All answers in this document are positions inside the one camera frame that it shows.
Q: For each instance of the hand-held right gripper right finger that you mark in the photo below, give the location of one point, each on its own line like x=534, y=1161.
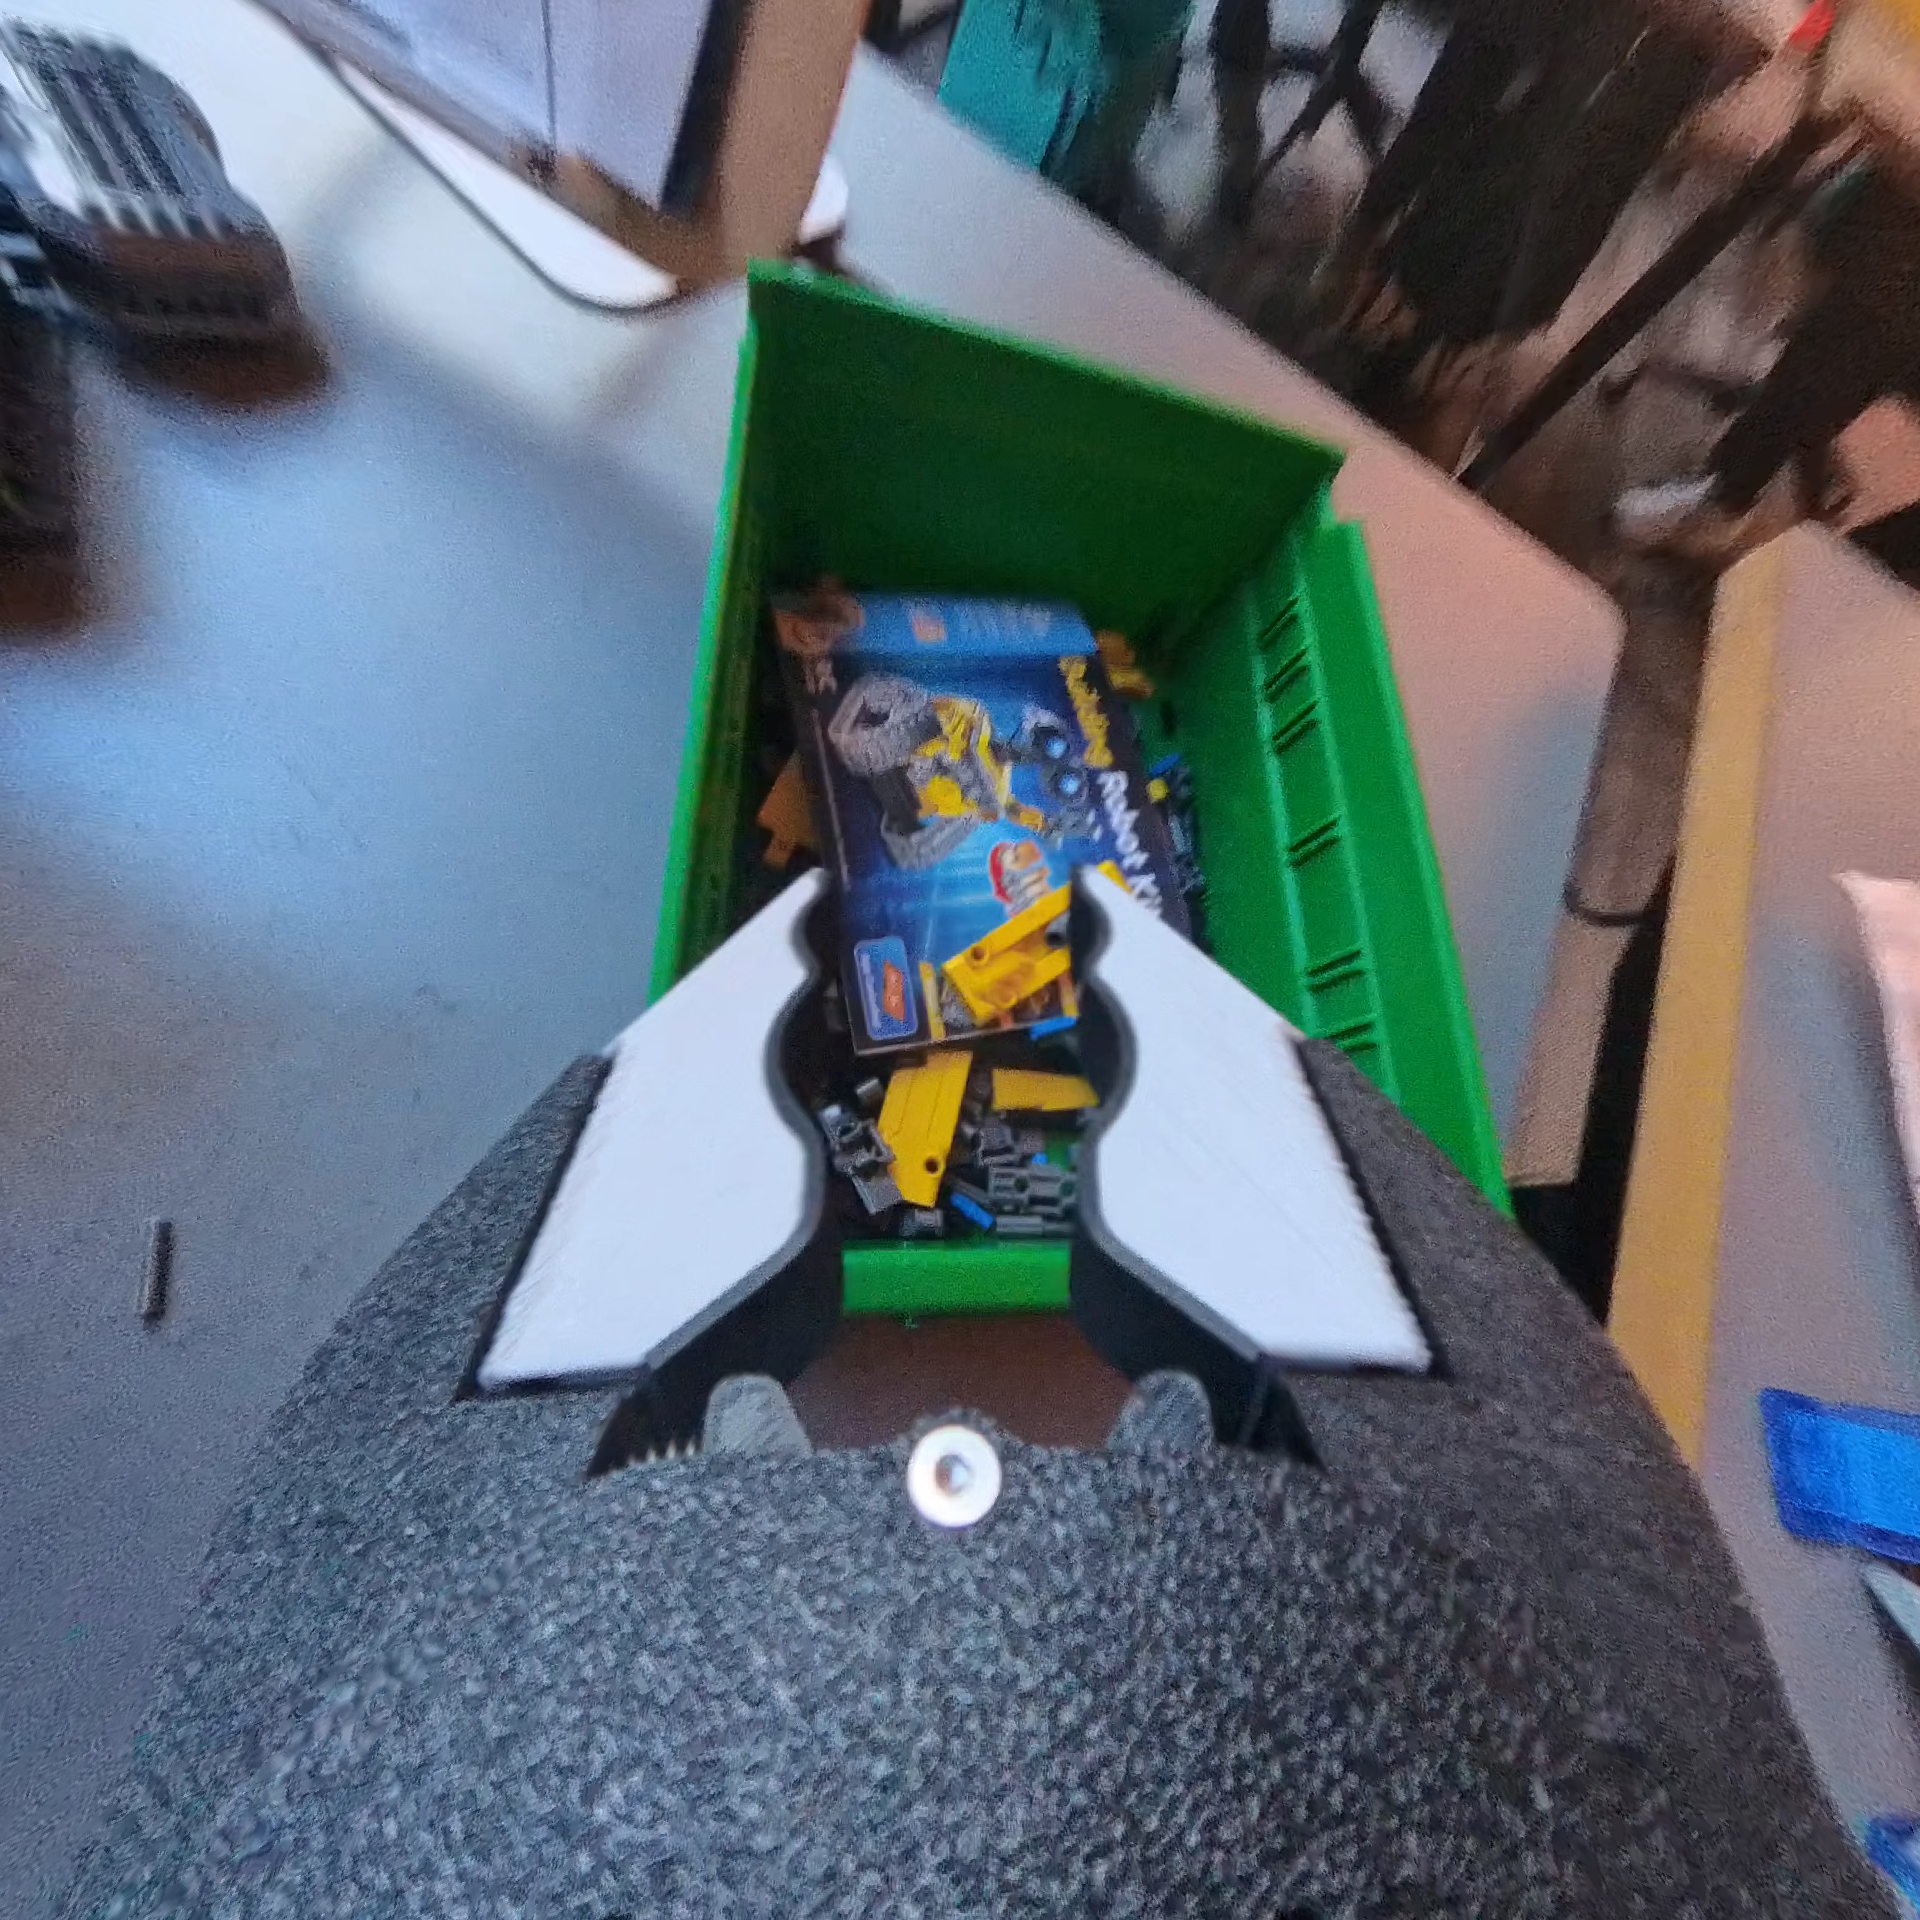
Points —
x=1246, y=1184

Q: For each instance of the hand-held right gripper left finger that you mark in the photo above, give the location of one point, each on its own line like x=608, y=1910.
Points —
x=660, y=1201

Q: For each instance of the green plastic bin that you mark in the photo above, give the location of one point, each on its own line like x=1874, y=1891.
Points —
x=1020, y=449

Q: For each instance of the grey desk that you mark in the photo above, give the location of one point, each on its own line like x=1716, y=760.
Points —
x=376, y=750

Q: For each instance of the desk with pale wooden edge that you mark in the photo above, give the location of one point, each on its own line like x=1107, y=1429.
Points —
x=1800, y=750

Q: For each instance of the blue printed toy box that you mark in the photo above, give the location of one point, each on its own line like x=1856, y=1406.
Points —
x=976, y=778

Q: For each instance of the grey metal axle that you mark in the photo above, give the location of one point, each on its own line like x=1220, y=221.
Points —
x=157, y=1271

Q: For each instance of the pink paper sheet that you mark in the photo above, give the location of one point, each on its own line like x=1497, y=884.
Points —
x=1891, y=1021

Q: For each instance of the small blue box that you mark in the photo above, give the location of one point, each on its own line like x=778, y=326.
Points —
x=1895, y=1860
x=1846, y=1477

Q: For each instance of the white black handheld device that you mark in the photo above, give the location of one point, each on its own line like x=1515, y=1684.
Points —
x=1897, y=1605

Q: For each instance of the wooden instruction sheet board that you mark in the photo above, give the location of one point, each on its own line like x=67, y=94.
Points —
x=598, y=89

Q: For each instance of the dark grey studded shell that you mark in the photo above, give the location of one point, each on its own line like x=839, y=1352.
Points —
x=136, y=195

